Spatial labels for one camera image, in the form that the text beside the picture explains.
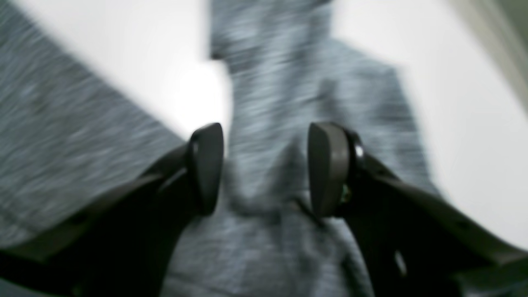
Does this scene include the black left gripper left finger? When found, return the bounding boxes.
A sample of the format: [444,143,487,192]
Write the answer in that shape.
[1,123,224,297]

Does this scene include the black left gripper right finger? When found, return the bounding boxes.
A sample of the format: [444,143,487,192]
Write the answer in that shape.
[307,122,528,297]

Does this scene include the grey t-shirt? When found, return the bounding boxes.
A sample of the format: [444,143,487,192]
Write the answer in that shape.
[1,0,437,297]

